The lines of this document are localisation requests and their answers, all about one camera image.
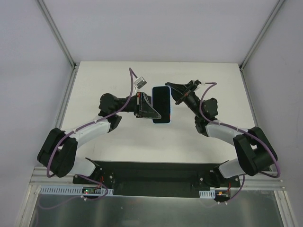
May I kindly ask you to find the left aluminium frame post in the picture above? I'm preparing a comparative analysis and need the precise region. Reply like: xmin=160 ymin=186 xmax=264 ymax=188
xmin=35 ymin=0 xmax=80 ymax=70

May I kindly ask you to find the white left cable duct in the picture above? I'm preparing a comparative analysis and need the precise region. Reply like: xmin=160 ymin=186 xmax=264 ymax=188
xmin=40 ymin=185 xmax=114 ymax=196

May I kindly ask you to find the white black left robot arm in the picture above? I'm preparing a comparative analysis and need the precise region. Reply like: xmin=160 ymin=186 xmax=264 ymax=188
xmin=37 ymin=92 xmax=161 ymax=184

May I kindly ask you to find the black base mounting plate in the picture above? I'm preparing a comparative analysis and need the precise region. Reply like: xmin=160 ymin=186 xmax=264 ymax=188
xmin=72 ymin=161 xmax=240 ymax=198

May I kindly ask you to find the right aluminium frame post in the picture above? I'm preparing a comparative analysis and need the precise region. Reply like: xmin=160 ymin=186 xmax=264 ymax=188
xmin=239 ymin=0 xmax=286 ymax=72

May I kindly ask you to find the white right cable duct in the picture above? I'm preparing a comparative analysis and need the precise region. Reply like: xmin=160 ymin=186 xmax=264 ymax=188
xmin=199 ymin=190 xmax=216 ymax=199

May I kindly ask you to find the light blue cased phone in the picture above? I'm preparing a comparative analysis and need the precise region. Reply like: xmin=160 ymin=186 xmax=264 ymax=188
xmin=152 ymin=86 xmax=171 ymax=124

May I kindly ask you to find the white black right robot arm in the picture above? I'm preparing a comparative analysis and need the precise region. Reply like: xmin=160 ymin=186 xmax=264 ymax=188
xmin=166 ymin=80 xmax=281 ymax=188

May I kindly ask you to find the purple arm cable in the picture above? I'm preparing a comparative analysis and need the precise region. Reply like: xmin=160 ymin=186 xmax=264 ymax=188
xmin=200 ymin=81 xmax=282 ymax=206
xmin=46 ymin=68 xmax=138 ymax=201

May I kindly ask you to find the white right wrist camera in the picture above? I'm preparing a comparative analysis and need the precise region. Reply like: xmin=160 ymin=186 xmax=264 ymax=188
xmin=193 ymin=80 xmax=206 ymax=87

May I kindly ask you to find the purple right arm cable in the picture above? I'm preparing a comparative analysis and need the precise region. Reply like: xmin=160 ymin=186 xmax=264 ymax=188
xmin=200 ymin=81 xmax=282 ymax=206

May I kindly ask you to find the aluminium frame post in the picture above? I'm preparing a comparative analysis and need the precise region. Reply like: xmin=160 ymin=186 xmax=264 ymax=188
xmin=35 ymin=0 xmax=80 ymax=70
xmin=239 ymin=0 xmax=286 ymax=72

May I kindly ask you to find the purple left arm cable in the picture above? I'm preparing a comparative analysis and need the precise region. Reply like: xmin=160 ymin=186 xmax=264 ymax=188
xmin=46 ymin=68 xmax=138 ymax=201

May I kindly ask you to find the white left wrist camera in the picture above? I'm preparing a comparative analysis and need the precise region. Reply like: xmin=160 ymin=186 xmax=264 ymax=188
xmin=134 ymin=77 xmax=147 ymax=89

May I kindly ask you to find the horizontal aluminium frame rail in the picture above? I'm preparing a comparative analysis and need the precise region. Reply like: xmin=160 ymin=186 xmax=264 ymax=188
xmin=243 ymin=179 xmax=286 ymax=191

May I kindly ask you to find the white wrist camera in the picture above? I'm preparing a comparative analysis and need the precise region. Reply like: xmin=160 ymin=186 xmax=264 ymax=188
xmin=193 ymin=80 xmax=206 ymax=87
xmin=134 ymin=77 xmax=147 ymax=89

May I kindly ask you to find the white cable duct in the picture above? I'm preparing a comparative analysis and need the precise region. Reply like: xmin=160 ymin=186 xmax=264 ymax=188
xmin=40 ymin=185 xmax=114 ymax=196
xmin=199 ymin=190 xmax=216 ymax=199

